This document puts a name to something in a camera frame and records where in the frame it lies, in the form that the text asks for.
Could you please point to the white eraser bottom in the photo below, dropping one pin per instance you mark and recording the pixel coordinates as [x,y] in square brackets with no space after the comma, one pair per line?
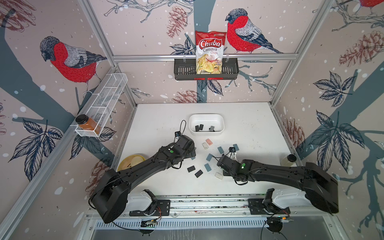
[219,175]

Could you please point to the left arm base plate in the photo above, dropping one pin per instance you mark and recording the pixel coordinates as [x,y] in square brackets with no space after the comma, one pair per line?
[162,208]

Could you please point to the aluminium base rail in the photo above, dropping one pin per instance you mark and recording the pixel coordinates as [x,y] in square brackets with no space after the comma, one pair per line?
[220,206]

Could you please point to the blue eraser lower centre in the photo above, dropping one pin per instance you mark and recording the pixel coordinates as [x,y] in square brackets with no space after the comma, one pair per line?
[208,168]

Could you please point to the white eraser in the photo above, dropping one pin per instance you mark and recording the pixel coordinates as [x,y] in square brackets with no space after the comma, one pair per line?
[205,145]
[219,175]

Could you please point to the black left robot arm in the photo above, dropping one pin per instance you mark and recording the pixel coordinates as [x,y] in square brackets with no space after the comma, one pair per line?
[110,196]

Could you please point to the clear acrylic wall shelf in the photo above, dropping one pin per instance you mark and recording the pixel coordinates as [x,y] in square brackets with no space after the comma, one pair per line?
[104,103]

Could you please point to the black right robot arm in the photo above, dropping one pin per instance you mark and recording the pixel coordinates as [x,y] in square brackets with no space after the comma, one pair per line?
[308,185]

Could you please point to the blue eraser upper middle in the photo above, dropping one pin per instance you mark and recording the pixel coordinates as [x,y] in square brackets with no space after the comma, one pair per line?
[221,151]

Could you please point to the white storage box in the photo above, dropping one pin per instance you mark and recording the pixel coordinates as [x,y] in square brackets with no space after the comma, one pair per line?
[207,120]

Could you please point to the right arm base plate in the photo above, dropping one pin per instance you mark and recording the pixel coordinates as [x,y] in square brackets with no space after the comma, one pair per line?
[263,207]

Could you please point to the Chuba cassava chips bag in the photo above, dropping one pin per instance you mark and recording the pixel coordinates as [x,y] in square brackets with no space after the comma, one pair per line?
[209,52]

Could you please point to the blue eraser upper right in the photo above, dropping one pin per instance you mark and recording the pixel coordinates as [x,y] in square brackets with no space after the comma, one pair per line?
[236,147]

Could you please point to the black eraser bottom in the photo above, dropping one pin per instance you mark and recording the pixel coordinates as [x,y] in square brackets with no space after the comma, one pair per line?
[199,173]

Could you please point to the orange spice jar black lid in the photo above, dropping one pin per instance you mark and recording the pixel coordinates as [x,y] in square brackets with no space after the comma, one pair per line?
[88,124]

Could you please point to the pink eraser upper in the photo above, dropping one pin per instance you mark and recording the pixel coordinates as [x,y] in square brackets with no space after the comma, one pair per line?
[209,142]

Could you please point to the black wire wall basket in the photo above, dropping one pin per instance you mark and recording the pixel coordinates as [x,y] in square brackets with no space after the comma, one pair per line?
[185,70]

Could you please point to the white eraser upper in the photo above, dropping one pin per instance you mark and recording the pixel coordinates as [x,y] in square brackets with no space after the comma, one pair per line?
[205,145]

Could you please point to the clear jar black lid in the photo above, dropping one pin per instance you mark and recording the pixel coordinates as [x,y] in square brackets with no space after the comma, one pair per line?
[288,161]

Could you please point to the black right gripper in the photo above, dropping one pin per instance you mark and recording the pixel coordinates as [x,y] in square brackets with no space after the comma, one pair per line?
[225,174]

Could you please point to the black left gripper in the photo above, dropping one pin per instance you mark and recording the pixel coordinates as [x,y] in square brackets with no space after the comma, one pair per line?
[190,153]

